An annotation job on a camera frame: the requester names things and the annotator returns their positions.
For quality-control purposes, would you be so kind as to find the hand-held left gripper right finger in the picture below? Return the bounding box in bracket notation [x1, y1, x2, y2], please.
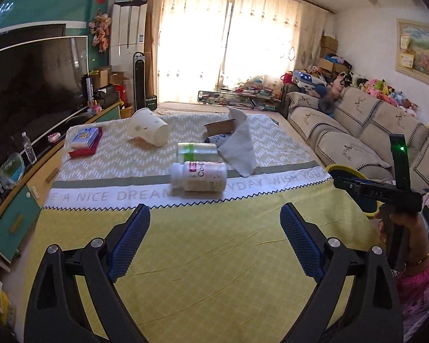
[279, 203, 404, 343]

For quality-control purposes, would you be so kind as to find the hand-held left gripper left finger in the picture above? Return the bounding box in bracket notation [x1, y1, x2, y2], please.
[24, 203, 151, 343]

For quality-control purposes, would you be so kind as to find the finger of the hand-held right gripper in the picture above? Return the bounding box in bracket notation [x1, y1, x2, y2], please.
[332, 176, 396, 201]

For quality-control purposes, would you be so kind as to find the black bin with yellow rim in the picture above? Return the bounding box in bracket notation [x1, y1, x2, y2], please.
[325, 164, 384, 221]

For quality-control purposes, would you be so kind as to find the white plastic bottle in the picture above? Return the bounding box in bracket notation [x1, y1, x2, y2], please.
[170, 161, 227, 192]

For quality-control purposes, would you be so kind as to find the white tissue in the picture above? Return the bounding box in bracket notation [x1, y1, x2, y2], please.
[218, 107, 256, 177]

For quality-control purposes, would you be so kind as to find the green and white bottle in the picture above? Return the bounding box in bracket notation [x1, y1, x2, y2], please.
[177, 142, 219, 163]

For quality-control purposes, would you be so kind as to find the printed paper cup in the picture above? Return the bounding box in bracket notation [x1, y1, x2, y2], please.
[126, 108, 170, 148]

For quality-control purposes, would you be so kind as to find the blue and white packet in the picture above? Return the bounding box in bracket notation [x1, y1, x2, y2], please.
[204, 134, 231, 149]

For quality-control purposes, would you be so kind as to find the small dark box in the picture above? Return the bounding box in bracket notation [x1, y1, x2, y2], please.
[204, 119, 237, 140]

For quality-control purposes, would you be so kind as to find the person's right hand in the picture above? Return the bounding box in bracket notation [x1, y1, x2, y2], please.
[404, 214, 429, 264]

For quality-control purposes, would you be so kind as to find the beige sofa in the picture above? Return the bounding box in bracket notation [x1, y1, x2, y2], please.
[284, 87, 429, 194]

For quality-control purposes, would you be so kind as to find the yellow and grey tablecloth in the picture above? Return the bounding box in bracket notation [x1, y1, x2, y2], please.
[18, 112, 385, 343]

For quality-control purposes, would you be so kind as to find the row of plush toys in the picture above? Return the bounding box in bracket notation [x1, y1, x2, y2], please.
[347, 73, 420, 110]

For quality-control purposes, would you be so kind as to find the pink plush toy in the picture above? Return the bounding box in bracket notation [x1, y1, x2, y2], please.
[329, 75, 345, 97]

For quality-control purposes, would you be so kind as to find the red and blue wipes pack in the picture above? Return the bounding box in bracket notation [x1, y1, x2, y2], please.
[69, 127, 104, 158]

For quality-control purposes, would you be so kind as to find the teal television cabinet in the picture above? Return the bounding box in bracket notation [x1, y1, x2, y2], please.
[0, 100, 124, 265]

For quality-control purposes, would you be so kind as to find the pink floral clothing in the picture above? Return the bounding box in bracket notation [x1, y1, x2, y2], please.
[396, 186, 429, 331]

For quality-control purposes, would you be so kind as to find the blue star-print bag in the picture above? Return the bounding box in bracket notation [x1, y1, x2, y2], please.
[294, 71, 320, 86]

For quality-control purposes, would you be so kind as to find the clear water bottle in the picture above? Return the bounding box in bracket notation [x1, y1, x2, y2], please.
[21, 132, 38, 165]

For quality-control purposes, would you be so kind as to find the clear plastic bag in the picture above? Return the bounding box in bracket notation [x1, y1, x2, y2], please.
[0, 152, 25, 188]

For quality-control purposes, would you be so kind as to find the red container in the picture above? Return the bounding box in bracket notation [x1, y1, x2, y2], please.
[114, 84, 128, 106]

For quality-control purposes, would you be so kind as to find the glass coffee table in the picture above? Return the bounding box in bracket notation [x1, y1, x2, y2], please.
[198, 89, 283, 111]

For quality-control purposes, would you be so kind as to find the black tower fan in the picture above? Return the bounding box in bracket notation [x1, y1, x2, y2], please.
[133, 52, 147, 109]

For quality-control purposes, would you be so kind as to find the open cardboard box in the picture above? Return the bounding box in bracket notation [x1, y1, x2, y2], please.
[91, 66, 111, 88]
[109, 71, 129, 86]

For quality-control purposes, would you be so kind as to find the sheer cream curtain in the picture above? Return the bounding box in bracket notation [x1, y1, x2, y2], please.
[222, 0, 329, 90]
[148, 0, 237, 104]

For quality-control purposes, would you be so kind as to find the large curved television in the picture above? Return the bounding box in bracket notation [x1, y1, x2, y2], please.
[0, 35, 90, 186]

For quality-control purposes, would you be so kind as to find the white standing air conditioner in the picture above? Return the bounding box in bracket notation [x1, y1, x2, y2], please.
[109, 0, 149, 75]

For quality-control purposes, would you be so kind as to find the artificial flower decoration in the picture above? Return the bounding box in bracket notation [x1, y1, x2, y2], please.
[89, 11, 112, 52]

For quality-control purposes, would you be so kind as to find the gold bracelet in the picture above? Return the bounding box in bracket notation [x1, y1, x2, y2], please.
[405, 248, 429, 267]

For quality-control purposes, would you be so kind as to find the framed wall picture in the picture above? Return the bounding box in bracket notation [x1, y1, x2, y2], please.
[395, 19, 429, 90]

